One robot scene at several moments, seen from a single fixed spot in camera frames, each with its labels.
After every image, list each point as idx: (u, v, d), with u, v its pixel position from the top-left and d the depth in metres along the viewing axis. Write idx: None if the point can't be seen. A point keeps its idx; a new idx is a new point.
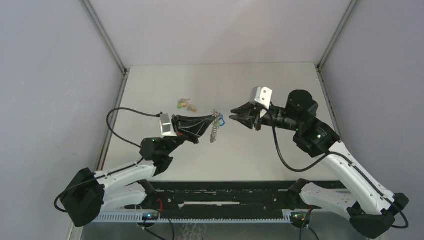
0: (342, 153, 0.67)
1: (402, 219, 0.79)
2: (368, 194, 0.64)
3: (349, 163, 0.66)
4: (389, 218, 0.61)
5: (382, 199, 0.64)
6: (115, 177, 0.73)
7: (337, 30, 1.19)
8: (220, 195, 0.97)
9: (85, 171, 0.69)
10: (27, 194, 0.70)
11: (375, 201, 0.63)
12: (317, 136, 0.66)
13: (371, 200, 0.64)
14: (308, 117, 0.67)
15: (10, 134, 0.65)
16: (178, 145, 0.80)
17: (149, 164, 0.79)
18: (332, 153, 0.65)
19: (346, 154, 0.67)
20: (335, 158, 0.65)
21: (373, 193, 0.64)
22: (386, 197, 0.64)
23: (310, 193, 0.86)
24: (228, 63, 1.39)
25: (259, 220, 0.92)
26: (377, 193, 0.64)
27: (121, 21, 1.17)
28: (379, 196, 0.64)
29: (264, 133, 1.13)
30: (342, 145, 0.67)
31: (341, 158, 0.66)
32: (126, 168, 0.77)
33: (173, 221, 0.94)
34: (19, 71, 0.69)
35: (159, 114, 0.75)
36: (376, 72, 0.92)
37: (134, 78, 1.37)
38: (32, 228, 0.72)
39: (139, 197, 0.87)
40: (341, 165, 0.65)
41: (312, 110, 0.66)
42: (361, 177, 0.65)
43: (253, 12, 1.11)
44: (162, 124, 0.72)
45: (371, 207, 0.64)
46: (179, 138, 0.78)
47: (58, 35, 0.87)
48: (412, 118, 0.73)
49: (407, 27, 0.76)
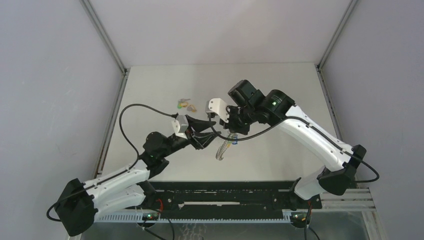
0: (298, 115, 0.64)
1: (392, 210, 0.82)
2: (328, 151, 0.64)
3: (306, 124, 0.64)
4: (353, 174, 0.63)
5: (342, 153, 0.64)
6: (106, 186, 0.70)
7: (337, 30, 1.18)
8: (220, 195, 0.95)
9: (74, 182, 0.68)
10: (27, 193, 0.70)
11: (336, 157, 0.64)
12: (273, 103, 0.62)
13: (332, 156, 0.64)
14: (246, 93, 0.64)
15: (11, 133, 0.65)
16: (178, 148, 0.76)
17: (141, 168, 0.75)
18: (289, 118, 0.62)
19: (303, 116, 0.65)
20: (292, 122, 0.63)
21: (333, 149, 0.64)
22: (345, 150, 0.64)
23: (300, 187, 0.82)
24: (228, 63, 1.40)
25: (259, 220, 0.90)
26: (337, 148, 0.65)
27: (121, 21, 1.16)
28: (339, 151, 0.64)
29: (263, 132, 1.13)
30: (297, 108, 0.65)
31: (298, 120, 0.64)
32: (116, 175, 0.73)
33: (173, 221, 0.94)
34: (19, 71, 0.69)
35: (176, 115, 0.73)
36: (376, 72, 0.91)
37: (134, 78, 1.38)
38: (32, 227, 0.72)
39: (138, 198, 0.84)
40: (299, 127, 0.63)
41: (245, 88, 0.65)
42: (319, 135, 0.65)
43: (254, 12, 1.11)
44: (179, 124, 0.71)
45: (333, 163, 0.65)
46: (186, 141, 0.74)
47: (58, 35, 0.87)
48: (412, 118, 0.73)
49: (409, 27, 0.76)
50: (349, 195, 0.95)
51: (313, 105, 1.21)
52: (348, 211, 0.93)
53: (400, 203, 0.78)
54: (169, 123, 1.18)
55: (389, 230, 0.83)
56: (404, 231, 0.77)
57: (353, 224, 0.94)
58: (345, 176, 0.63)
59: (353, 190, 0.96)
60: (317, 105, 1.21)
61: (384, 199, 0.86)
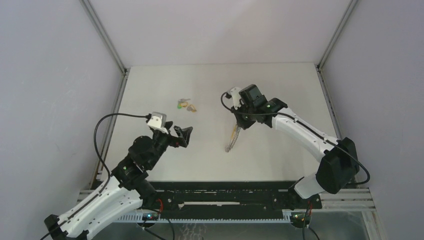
0: (287, 113, 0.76)
1: (393, 210, 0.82)
2: (311, 140, 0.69)
3: (292, 119, 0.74)
4: (336, 163, 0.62)
5: (325, 142, 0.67)
6: (78, 218, 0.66)
7: (337, 30, 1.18)
8: (220, 195, 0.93)
9: (49, 219, 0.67)
10: (28, 193, 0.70)
11: (319, 146, 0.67)
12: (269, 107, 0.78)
13: (314, 145, 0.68)
14: (252, 95, 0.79)
15: (11, 134, 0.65)
16: (163, 151, 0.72)
17: (112, 189, 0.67)
18: (278, 114, 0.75)
19: (292, 113, 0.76)
20: (280, 118, 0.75)
21: (316, 138, 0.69)
22: (328, 140, 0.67)
23: (300, 187, 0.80)
24: (228, 63, 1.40)
25: (258, 219, 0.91)
26: (320, 138, 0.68)
27: (122, 21, 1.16)
28: (322, 140, 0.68)
29: (264, 133, 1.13)
30: (289, 109, 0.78)
31: (285, 116, 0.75)
32: (87, 202, 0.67)
33: (172, 221, 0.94)
34: (19, 71, 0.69)
35: (150, 114, 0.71)
36: (376, 72, 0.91)
37: (134, 78, 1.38)
38: (32, 227, 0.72)
39: (136, 204, 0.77)
40: (285, 121, 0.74)
41: (252, 92, 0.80)
42: (303, 127, 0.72)
43: (254, 12, 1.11)
44: (161, 118, 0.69)
45: (316, 152, 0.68)
46: (168, 138, 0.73)
47: (57, 35, 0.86)
48: (412, 119, 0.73)
49: (409, 27, 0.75)
50: (349, 195, 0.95)
51: (313, 105, 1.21)
52: (348, 211, 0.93)
53: (400, 203, 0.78)
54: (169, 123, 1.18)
55: (390, 230, 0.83)
56: (404, 231, 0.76)
57: (353, 224, 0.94)
58: (325, 164, 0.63)
59: (353, 190, 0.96)
60: (316, 105, 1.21)
61: (384, 199, 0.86)
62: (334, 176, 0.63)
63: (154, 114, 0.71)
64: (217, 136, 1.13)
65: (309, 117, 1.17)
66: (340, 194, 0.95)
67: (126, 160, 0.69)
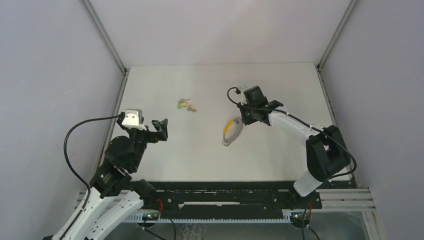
0: (281, 108, 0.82)
1: (392, 210, 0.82)
2: (299, 129, 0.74)
3: (284, 113, 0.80)
4: (320, 146, 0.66)
5: (310, 129, 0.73)
6: (70, 235, 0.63)
7: (337, 31, 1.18)
8: (220, 195, 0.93)
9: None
10: (27, 193, 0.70)
11: (305, 133, 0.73)
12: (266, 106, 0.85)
13: (302, 132, 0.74)
14: (254, 95, 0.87)
15: (11, 133, 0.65)
16: (143, 148, 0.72)
17: (96, 199, 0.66)
18: (273, 111, 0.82)
19: (284, 108, 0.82)
20: (273, 114, 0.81)
21: (303, 127, 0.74)
22: (313, 127, 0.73)
23: (299, 185, 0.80)
24: (228, 63, 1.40)
25: (259, 219, 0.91)
26: (306, 126, 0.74)
27: (122, 21, 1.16)
28: (308, 128, 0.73)
29: (264, 132, 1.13)
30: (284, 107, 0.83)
31: (279, 112, 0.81)
32: (74, 219, 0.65)
33: (175, 221, 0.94)
34: (19, 71, 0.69)
35: (124, 113, 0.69)
36: (376, 72, 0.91)
37: (134, 78, 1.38)
38: (32, 227, 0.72)
39: (138, 205, 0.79)
40: (278, 115, 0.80)
41: (254, 92, 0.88)
42: (292, 118, 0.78)
43: (254, 12, 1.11)
44: (137, 116, 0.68)
45: (303, 138, 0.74)
46: (147, 135, 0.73)
47: (58, 35, 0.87)
48: (412, 119, 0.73)
49: (409, 28, 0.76)
50: (349, 195, 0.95)
51: (313, 105, 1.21)
52: (348, 211, 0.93)
53: (401, 203, 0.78)
54: (170, 123, 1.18)
55: (389, 229, 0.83)
56: (404, 231, 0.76)
57: (353, 224, 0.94)
58: (309, 145, 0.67)
59: (353, 190, 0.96)
60: (316, 105, 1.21)
61: (384, 199, 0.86)
62: (319, 158, 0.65)
63: (127, 112, 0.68)
64: (217, 135, 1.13)
65: (309, 117, 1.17)
66: (340, 194, 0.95)
67: (102, 167, 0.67)
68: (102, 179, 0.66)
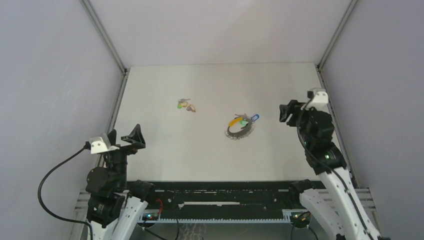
0: (345, 177, 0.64)
1: (393, 210, 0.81)
2: (352, 222, 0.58)
3: (345, 188, 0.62)
4: None
5: (365, 233, 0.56)
6: None
7: (338, 30, 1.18)
8: (220, 195, 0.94)
9: None
10: (28, 192, 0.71)
11: (356, 232, 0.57)
12: (326, 156, 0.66)
13: (353, 228, 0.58)
14: (321, 133, 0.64)
15: (10, 133, 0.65)
16: (124, 166, 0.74)
17: (100, 230, 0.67)
18: (333, 174, 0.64)
19: (348, 180, 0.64)
20: (334, 179, 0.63)
21: (357, 222, 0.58)
22: (369, 233, 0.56)
23: (310, 199, 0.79)
24: (228, 63, 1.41)
25: (259, 219, 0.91)
26: (362, 225, 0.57)
27: (122, 22, 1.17)
28: (363, 229, 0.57)
29: (264, 132, 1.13)
30: (346, 171, 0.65)
31: (338, 180, 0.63)
32: None
33: (179, 221, 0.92)
34: (20, 73, 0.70)
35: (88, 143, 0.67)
36: (376, 72, 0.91)
37: (134, 78, 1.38)
38: (30, 227, 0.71)
39: (142, 206, 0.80)
40: (336, 187, 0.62)
41: (327, 130, 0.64)
42: (351, 204, 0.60)
43: (254, 12, 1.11)
44: (103, 141, 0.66)
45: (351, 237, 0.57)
46: (123, 150, 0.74)
47: (57, 36, 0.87)
48: (413, 118, 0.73)
49: (410, 27, 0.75)
50: None
51: None
52: None
53: (402, 203, 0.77)
54: (169, 122, 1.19)
55: (390, 229, 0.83)
56: (404, 230, 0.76)
57: None
58: None
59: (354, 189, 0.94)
60: None
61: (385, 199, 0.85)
62: None
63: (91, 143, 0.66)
64: (217, 135, 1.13)
65: None
66: None
67: (93, 199, 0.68)
68: (97, 210, 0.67)
